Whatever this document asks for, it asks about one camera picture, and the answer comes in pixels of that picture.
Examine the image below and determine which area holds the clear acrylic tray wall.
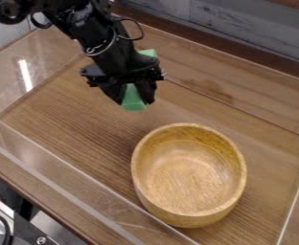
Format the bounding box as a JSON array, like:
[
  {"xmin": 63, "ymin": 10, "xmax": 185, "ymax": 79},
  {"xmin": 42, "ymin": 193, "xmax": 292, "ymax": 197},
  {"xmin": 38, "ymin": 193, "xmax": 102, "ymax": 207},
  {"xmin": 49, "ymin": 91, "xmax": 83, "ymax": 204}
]
[{"xmin": 0, "ymin": 14, "xmax": 299, "ymax": 245}]

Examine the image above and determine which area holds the green rectangular block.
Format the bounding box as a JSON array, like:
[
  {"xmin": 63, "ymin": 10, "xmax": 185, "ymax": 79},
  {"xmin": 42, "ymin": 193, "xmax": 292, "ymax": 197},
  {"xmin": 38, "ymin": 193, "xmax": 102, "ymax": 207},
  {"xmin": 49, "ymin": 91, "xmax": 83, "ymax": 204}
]
[{"xmin": 120, "ymin": 48, "xmax": 160, "ymax": 112}]

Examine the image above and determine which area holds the brown wooden bowl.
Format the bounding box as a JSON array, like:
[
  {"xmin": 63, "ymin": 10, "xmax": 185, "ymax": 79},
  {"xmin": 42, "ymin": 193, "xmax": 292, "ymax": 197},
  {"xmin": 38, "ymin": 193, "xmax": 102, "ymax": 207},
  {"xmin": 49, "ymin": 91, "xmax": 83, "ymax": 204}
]
[{"xmin": 130, "ymin": 122, "xmax": 247, "ymax": 228}]

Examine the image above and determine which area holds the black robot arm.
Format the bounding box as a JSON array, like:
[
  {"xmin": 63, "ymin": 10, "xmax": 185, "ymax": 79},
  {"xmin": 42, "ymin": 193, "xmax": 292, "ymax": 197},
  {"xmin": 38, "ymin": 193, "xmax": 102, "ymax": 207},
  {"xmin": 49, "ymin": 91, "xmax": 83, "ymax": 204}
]
[{"xmin": 0, "ymin": 0, "xmax": 164, "ymax": 104}]

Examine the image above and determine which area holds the black cable bottom left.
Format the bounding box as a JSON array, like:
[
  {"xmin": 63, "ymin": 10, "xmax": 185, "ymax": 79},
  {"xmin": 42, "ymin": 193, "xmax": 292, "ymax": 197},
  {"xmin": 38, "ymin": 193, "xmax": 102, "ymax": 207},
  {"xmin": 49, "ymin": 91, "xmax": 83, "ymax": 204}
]
[{"xmin": 0, "ymin": 212, "xmax": 14, "ymax": 245}]

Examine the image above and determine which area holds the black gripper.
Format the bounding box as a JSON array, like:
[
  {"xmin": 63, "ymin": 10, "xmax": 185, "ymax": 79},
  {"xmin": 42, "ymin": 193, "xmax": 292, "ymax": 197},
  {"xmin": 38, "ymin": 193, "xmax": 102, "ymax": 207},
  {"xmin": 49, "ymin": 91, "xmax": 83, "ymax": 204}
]
[{"xmin": 78, "ymin": 33, "xmax": 164, "ymax": 104}]

